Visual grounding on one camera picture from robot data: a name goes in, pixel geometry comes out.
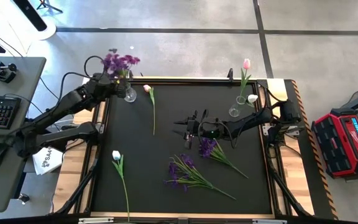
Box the black tripod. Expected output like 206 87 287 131
35 0 63 14

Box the pale pink artificial tulip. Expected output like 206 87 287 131
143 83 157 136

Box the white printed paper sheet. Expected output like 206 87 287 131
32 146 64 175

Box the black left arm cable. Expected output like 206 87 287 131
83 55 106 78

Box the white floor stand base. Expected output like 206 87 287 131
0 0 57 40

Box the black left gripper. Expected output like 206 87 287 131
93 72 128 100

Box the white artificial tulip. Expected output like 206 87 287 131
111 150 131 222
246 93 259 108

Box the black table frame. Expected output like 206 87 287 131
50 76 315 224

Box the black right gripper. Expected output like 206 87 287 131
172 114 211 150

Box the silver metal bracket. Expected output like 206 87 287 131
252 219 287 224
78 217 114 224

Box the round clear glass vase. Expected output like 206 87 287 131
124 86 137 103

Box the tall clear glass vase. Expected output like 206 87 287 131
228 95 248 118

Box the gray desk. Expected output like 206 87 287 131
0 57 47 213

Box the yellow black hazard strip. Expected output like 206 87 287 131
290 80 339 220

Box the black desk cable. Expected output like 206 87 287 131
0 23 24 58

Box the purple artificial flower bunch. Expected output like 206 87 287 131
163 153 237 200
198 138 249 179
101 52 142 82

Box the red tool case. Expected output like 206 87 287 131
311 107 358 180

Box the black clamp gadget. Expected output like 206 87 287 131
0 59 17 83

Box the black slanted panel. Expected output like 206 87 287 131
12 0 48 32

